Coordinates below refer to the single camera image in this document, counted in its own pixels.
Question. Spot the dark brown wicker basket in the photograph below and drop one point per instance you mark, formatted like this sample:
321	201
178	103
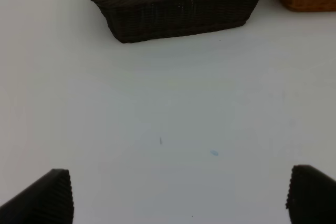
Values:
141	20

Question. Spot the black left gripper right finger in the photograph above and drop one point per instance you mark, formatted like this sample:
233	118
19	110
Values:
311	196

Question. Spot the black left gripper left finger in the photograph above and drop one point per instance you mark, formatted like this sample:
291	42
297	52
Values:
47	200

